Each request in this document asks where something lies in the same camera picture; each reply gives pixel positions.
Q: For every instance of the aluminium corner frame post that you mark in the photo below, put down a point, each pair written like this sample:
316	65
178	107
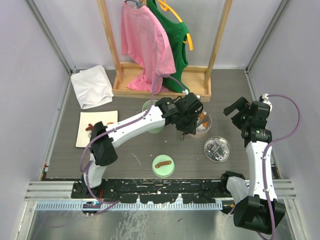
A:
268	32

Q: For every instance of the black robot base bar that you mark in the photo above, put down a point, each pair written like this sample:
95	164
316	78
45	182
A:
160	191

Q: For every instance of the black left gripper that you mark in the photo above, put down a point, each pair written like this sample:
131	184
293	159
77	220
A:
191	128

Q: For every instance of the white cloth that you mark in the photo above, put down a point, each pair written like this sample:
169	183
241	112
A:
92	87

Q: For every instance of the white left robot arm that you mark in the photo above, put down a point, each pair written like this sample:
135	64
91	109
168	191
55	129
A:
105	139

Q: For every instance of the green t-shirt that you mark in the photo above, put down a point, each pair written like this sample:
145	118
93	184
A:
177	35

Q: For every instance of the metal serving tongs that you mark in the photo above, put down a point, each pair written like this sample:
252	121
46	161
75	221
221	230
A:
200	120

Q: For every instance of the round silver tin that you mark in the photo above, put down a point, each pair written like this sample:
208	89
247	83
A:
206	127

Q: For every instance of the silver embossed tin lid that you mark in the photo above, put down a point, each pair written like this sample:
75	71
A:
217	149

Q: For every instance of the pink t-shirt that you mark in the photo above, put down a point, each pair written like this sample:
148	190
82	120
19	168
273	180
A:
144	39

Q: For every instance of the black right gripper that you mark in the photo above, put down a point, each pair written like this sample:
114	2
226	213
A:
239	104

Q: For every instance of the white square plate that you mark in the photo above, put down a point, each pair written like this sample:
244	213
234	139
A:
83	136

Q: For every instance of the mint green canister lid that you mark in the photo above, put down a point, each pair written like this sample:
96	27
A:
163	166

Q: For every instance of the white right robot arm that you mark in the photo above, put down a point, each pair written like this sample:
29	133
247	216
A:
256	205

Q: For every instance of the mint green tin canister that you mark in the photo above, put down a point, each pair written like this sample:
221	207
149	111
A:
144	108

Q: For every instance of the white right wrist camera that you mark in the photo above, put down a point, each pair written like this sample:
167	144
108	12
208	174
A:
265	99

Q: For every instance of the left aluminium frame post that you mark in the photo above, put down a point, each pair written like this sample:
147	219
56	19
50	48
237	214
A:
48	34

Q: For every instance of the orange fried shrimp piece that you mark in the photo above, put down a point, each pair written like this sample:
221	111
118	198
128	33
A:
204	119

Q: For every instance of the grey clothes hanger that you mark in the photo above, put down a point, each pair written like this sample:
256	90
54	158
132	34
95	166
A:
138	3

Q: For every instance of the white slotted cable duct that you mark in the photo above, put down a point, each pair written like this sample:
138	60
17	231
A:
138	206

